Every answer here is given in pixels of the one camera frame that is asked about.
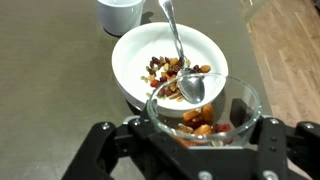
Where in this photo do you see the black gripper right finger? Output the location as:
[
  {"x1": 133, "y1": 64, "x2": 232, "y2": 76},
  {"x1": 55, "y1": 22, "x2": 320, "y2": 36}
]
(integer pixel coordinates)
[{"x1": 229, "y1": 98, "x2": 320, "y2": 180}]

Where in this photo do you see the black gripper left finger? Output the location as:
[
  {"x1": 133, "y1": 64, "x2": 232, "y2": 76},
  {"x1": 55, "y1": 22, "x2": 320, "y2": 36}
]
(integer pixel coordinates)
[{"x1": 61, "y1": 109, "x2": 214, "y2": 180}]

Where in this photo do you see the trail mix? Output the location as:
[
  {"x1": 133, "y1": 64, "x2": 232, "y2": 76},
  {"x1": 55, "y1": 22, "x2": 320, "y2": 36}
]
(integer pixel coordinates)
[
  {"x1": 140, "y1": 55, "x2": 212, "y2": 103},
  {"x1": 175, "y1": 103, "x2": 233, "y2": 148}
]

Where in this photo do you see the clear glass cup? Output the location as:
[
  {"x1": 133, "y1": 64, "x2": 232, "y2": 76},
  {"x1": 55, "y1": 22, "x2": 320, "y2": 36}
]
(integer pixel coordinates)
[{"x1": 146, "y1": 73, "x2": 263, "y2": 148}]

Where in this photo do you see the trail mix in bowl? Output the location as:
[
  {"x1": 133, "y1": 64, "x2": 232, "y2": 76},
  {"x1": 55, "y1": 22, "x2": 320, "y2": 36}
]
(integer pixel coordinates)
[{"x1": 140, "y1": 55, "x2": 212, "y2": 103}]

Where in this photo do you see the white ceramic bowl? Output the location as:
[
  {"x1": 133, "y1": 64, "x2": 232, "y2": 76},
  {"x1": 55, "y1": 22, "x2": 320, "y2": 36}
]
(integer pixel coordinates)
[{"x1": 111, "y1": 21, "x2": 230, "y2": 119}]

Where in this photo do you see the small white cup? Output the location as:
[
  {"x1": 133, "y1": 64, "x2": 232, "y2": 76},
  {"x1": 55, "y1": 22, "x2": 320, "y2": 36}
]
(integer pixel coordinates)
[{"x1": 96, "y1": 0, "x2": 148, "y2": 37}]

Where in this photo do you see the silver metal spoon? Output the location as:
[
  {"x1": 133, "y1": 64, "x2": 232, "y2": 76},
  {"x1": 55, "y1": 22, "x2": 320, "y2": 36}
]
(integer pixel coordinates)
[{"x1": 158, "y1": 0, "x2": 206, "y2": 105}]

